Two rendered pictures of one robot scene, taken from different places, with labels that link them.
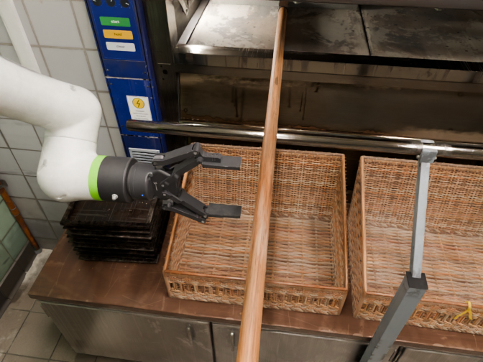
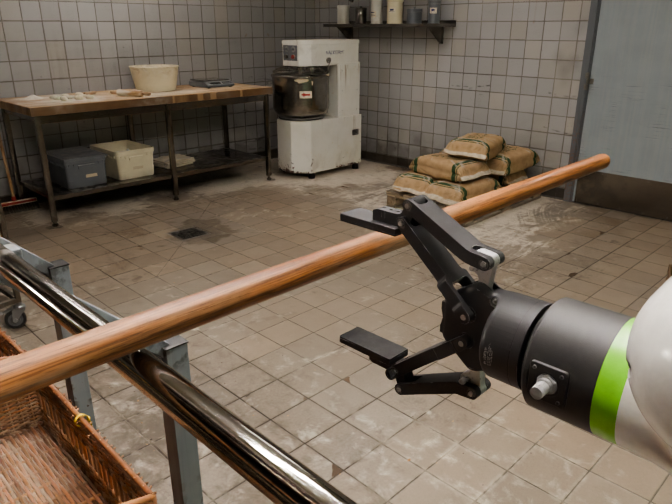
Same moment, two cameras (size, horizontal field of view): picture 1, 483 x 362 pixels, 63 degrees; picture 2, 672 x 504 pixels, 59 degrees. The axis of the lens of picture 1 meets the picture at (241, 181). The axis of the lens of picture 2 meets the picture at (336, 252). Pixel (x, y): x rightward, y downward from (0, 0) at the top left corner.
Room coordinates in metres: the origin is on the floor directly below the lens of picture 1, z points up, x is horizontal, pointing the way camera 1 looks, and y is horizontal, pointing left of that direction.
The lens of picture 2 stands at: (1.00, 0.34, 1.44)
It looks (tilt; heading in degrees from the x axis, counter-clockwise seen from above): 21 degrees down; 218
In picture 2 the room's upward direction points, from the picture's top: straight up
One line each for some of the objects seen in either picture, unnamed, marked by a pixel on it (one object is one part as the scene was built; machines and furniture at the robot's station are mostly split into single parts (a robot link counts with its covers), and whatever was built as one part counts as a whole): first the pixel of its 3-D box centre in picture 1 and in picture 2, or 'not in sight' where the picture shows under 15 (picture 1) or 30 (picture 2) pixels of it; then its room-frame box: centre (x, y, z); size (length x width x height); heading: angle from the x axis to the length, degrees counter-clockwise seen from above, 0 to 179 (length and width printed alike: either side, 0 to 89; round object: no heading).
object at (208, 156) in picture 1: (207, 153); (398, 208); (0.55, 0.06, 1.28); 0.05 x 0.01 x 0.03; 83
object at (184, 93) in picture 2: not in sight; (151, 143); (-2.21, -4.23, 0.45); 2.20 x 0.80 x 0.90; 172
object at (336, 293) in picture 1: (259, 222); not in sight; (0.85, -0.06, 0.72); 0.56 x 0.49 x 0.28; 83
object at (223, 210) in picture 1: (224, 210); (372, 345); (0.54, 0.04, 1.12); 0.07 x 0.03 x 0.01; 83
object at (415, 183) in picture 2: not in sight; (428, 179); (-3.38, -2.04, 0.22); 0.62 x 0.36 x 0.15; 178
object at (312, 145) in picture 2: not in sight; (313, 107); (-3.77, -3.62, 0.66); 0.92 x 0.59 x 1.32; 172
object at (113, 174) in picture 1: (122, 178); (574, 363); (0.57, 0.24, 1.19); 0.12 x 0.06 x 0.09; 173
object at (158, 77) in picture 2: not in sight; (155, 78); (-2.37, -4.29, 1.01); 0.43 x 0.42 x 0.21; 172
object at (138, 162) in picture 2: not in sight; (123, 159); (-1.93, -4.27, 0.35); 0.50 x 0.36 x 0.24; 84
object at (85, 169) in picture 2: not in sight; (75, 167); (-1.52, -4.32, 0.35); 0.50 x 0.36 x 0.24; 82
